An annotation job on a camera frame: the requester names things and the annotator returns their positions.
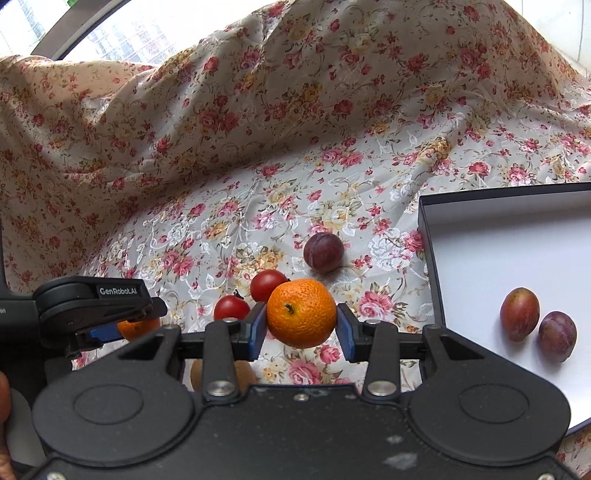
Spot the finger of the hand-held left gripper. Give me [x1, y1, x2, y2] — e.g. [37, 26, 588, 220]
[137, 296, 168, 322]
[69, 322, 130, 360]

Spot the dark purple plum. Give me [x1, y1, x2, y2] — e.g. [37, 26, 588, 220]
[538, 311, 578, 363]

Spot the reddish brown plum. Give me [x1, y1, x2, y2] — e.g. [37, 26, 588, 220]
[500, 287, 541, 343]

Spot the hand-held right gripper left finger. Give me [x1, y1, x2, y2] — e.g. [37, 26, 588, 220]
[117, 302, 269, 402]

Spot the black box with white inside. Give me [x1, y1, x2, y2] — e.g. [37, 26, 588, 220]
[418, 182, 591, 435]

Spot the orange tangerine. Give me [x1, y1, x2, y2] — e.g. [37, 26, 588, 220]
[267, 278, 338, 350]
[117, 318, 161, 342]

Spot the window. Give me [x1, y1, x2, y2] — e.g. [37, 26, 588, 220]
[0, 0, 179, 64]

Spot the red cherry tomato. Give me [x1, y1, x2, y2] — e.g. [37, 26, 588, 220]
[250, 270, 290, 304]
[213, 294, 252, 322]

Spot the floral printed cloth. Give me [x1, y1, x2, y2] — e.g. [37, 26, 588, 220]
[0, 0, 591, 480]

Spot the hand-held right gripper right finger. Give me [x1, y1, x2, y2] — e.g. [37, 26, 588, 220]
[336, 302, 490, 400]

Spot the person's left hand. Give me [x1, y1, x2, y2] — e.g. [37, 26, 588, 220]
[0, 371, 11, 423]

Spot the large purple-red plum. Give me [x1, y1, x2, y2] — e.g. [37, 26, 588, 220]
[303, 232, 345, 273]

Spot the brown kiwi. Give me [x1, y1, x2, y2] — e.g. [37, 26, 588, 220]
[190, 357, 257, 393]

